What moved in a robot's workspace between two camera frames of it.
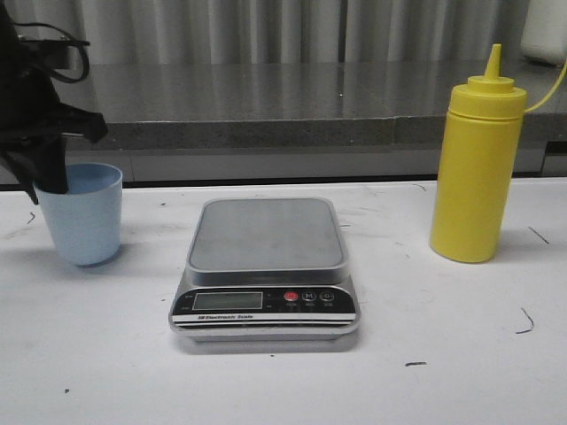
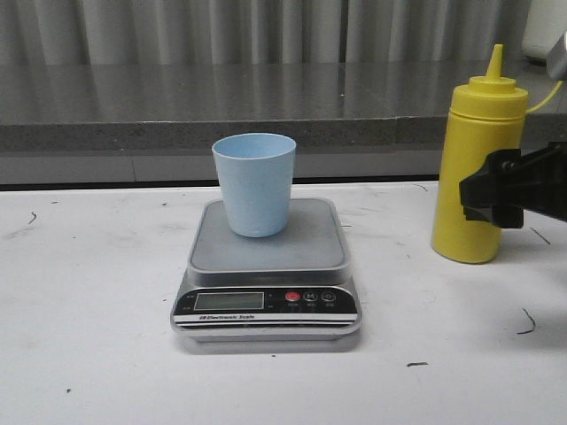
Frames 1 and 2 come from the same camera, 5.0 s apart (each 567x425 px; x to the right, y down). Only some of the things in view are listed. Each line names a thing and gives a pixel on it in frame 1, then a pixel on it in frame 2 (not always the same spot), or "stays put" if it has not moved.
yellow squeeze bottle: (475, 165) stays put
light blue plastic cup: (86, 222) -> (256, 173)
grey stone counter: (294, 122) stays put
